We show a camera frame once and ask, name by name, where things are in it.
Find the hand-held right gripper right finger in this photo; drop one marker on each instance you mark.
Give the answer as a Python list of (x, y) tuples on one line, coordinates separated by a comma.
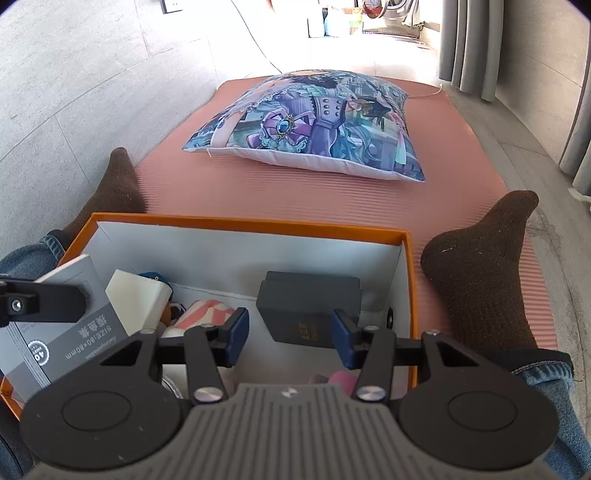
[(344, 339)]

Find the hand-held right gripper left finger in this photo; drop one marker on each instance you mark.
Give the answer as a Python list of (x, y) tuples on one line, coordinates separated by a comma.
[(238, 332)]

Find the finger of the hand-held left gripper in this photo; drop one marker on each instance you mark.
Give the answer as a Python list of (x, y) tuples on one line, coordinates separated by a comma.
[(51, 300)]

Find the pink card case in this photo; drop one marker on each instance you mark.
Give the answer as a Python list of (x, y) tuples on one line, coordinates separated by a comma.
[(339, 378)]

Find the pink striped plush toy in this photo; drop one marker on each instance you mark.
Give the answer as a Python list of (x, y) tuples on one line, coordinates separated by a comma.
[(203, 311)]

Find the grey and white box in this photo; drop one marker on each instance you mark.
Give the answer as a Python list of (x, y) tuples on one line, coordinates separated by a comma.
[(69, 344)]

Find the dark grey box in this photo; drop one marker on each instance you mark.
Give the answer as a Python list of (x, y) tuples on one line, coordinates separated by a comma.
[(295, 318)]

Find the long white box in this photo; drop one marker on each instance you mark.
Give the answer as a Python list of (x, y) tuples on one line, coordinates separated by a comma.
[(134, 300)]

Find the orange cardboard box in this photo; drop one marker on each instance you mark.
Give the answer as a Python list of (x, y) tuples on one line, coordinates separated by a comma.
[(231, 249)]

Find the fox plush toy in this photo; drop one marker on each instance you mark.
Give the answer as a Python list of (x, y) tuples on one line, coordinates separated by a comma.
[(154, 277)]

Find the person's left leg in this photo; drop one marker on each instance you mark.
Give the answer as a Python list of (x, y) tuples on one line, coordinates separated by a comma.
[(111, 194)]

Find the pink ribbed mat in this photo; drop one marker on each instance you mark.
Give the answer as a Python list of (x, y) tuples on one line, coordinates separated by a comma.
[(300, 198)]

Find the printed pillow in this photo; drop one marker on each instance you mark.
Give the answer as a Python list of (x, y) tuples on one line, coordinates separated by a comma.
[(314, 124)]

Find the colourful bags pile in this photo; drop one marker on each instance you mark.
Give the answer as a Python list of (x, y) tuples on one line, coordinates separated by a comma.
[(334, 18)]

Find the narrow grey curtain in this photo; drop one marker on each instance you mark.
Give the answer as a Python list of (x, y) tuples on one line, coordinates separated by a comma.
[(466, 41)]

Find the washing machine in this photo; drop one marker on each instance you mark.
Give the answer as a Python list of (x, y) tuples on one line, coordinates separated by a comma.
[(392, 16)]

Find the wide grey curtain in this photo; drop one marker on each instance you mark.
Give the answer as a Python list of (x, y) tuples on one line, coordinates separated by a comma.
[(577, 92)]

